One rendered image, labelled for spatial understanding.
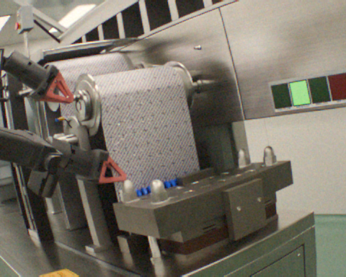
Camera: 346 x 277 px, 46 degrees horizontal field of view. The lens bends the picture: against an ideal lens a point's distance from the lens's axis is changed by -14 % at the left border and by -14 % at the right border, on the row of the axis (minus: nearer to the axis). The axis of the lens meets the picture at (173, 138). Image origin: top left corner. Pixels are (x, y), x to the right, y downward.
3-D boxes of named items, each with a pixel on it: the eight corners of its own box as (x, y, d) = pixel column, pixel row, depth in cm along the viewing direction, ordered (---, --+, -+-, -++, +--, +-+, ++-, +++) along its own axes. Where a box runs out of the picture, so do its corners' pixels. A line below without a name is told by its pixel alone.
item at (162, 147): (120, 208, 101) (102, 125, 100) (201, 183, 115) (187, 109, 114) (120, 208, 101) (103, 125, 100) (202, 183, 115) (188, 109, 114)
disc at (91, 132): (76, 131, 112) (71, 73, 109) (77, 131, 112) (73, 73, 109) (102, 140, 101) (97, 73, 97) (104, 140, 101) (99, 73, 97)
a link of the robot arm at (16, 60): (-1, 68, 91) (12, 47, 91) (-2, 66, 97) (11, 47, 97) (21, 82, 94) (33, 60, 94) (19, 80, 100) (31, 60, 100)
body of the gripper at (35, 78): (46, 91, 94) (21, 76, 91) (34, 99, 102) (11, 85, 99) (59, 67, 96) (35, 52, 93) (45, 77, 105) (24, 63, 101)
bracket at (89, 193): (84, 250, 108) (55, 130, 106) (106, 244, 111) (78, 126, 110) (93, 254, 103) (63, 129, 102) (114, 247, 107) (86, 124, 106)
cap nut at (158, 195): (147, 204, 88) (142, 181, 88) (162, 199, 90) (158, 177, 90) (157, 205, 85) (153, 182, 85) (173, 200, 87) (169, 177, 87)
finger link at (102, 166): (127, 192, 100) (90, 180, 95) (112, 191, 106) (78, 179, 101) (134, 162, 101) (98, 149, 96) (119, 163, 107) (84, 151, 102)
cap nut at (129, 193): (119, 202, 96) (114, 182, 95) (133, 198, 98) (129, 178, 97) (127, 203, 93) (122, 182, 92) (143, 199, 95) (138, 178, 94)
